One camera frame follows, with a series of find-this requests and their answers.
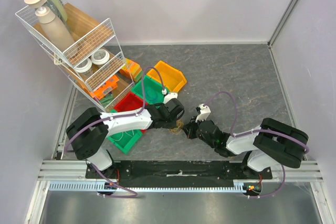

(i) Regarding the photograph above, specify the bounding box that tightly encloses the wire bundle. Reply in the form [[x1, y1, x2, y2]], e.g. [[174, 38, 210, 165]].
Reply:
[[167, 120, 186, 134]]

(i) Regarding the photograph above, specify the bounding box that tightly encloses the blue wire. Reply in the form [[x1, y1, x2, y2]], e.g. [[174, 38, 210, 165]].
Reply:
[[143, 87, 161, 104]]

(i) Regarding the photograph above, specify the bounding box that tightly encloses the white wire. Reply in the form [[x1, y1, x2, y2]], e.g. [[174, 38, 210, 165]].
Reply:
[[112, 130, 137, 142]]

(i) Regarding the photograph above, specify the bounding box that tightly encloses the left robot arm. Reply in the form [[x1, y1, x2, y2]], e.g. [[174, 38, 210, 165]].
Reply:
[[65, 98, 184, 178]]

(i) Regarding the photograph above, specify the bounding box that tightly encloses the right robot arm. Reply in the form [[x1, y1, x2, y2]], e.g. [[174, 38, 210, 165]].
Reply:
[[183, 117, 309, 179]]

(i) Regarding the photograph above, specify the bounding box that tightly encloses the yellow plastic bin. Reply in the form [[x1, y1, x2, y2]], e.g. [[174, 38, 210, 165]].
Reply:
[[154, 60, 187, 93]]

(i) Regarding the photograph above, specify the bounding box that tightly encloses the green bin upper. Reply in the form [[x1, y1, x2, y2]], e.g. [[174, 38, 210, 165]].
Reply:
[[131, 75, 163, 104]]

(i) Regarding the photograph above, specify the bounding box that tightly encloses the green bin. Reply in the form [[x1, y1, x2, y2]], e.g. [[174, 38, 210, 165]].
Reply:
[[107, 109, 143, 154], [131, 75, 163, 104]]

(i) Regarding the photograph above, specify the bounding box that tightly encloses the green bin lower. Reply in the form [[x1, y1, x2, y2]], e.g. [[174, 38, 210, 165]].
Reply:
[[107, 109, 143, 154]]

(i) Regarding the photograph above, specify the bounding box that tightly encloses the red plastic bin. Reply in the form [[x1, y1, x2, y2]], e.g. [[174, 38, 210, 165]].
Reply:
[[113, 92, 148, 133]]

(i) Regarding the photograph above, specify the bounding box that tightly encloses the orange snack box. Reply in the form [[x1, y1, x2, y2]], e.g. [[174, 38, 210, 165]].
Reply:
[[82, 75, 119, 100]]

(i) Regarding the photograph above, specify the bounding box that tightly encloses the white lid jar right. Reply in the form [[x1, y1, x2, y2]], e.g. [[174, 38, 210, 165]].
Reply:
[[90, 49, 110, 68]]

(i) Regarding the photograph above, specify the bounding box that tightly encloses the white lid jar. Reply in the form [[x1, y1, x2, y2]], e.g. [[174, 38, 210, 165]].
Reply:
[[75, 58, 93, 79], [90, 49, 110, 68]]

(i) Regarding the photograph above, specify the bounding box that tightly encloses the white lid jar left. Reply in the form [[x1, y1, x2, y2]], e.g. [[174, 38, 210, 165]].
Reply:
[[75, 58, 93, 79]]

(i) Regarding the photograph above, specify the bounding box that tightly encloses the beige pump bottle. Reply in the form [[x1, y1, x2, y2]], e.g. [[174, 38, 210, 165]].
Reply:
[[35, 6, 78, 58]]

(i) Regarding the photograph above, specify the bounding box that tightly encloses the green bottle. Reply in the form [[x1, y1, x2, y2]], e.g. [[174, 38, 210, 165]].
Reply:
[[47, 0, 68, 22]]

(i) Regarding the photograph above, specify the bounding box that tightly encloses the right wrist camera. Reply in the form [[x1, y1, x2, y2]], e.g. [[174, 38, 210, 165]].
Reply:
[[195, 104, 211, 122]]

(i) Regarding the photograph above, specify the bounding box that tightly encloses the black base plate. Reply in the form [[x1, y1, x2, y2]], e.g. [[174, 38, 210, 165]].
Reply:
[[102, 161, 272, 187]]

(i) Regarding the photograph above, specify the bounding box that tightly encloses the slotted cable duct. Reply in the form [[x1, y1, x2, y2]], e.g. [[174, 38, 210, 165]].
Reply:
[[49, 181, 251, 193]]

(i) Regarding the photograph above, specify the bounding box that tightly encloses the white wire shelf rack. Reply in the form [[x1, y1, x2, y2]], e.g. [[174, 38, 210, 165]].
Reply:
[[15, 0, 134, 112]]

